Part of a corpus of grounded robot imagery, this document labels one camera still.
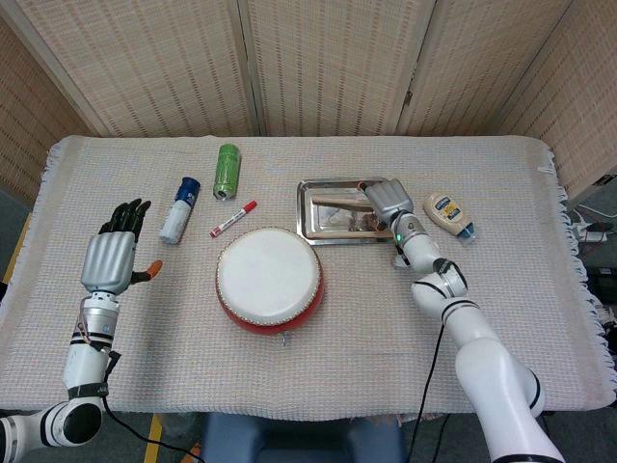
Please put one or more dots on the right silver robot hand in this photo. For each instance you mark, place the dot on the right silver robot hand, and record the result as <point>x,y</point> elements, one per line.
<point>390,200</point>

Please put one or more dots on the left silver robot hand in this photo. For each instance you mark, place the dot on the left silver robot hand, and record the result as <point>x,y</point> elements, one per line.
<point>108,260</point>

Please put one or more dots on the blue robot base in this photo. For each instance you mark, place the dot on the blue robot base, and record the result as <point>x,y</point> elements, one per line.
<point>299,441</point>

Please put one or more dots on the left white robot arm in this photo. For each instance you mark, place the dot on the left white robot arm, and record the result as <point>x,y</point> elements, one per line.
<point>84,362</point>

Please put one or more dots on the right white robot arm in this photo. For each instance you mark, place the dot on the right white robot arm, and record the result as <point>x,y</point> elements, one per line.
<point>487,366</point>

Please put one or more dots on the mayonnaise squeeze bottle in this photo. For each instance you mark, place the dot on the mayonnaise squeeze bottle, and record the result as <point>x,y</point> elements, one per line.
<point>446,209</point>

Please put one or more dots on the rectangular metal tray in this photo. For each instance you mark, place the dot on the rectangular metal tray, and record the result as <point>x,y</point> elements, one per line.
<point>332,217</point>

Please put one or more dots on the white spray bottle blue cap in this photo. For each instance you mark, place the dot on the white spray bottle blue cap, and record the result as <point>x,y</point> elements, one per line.
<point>178,212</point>

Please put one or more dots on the beige woven tablecloth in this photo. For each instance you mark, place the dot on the beige woven tablecloth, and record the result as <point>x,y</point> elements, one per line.
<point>193,352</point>

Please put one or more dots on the red whiteboard marker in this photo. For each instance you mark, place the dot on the red whiteboard marker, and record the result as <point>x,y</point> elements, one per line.
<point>233,219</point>

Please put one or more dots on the red drum white skin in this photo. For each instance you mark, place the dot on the red drum white skin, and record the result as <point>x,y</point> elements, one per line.
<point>267,275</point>

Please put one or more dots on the green drink can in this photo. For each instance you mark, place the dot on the green drink can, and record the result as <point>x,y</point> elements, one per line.
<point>227,171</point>

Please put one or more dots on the woven folding screen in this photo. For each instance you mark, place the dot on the woven folding screen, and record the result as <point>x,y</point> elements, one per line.
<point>328,62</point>

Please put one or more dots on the white power strip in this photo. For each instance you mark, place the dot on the white power strip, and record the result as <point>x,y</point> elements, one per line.
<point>593,235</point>

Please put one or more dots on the orange floor object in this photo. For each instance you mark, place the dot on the orange floor object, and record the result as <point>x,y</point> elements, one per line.
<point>195,455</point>

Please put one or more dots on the black device box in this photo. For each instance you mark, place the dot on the black device box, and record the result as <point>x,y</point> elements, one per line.
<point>602,284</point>

